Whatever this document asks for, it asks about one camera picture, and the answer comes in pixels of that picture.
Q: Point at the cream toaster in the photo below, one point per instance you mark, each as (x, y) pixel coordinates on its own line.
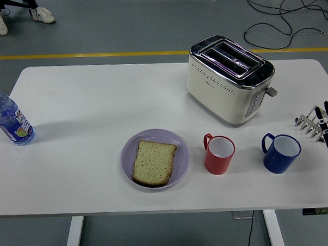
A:
(220, 98)

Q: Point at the bread slice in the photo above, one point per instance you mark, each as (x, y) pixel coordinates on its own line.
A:
(155, 162)

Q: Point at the blue cup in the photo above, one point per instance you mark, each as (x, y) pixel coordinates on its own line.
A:
(277, 163)

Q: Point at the black table control panel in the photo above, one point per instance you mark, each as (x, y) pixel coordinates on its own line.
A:
(320, 211)

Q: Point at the plastic water bottle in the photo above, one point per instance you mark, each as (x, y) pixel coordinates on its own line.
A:
(12, 121)

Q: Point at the steel toast tongs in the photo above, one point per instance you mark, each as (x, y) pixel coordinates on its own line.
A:
(307, 123)

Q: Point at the grey box under table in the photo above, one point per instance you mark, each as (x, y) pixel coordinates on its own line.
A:
(240, 215)

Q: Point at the red cup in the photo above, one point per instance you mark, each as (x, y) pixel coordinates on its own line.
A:
(217, 165)

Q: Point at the white table leg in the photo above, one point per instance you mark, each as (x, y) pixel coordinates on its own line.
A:
(73, 238)
(275, 229)

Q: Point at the purple plate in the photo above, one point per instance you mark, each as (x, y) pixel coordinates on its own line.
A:
(127, 160)

